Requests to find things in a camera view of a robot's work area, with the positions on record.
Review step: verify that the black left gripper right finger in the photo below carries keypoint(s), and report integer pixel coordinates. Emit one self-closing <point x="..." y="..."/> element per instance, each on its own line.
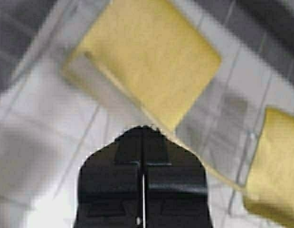
<point x="175" y="184"/>

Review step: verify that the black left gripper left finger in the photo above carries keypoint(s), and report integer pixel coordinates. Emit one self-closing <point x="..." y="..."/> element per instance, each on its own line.
<point x="109" y="186"/>

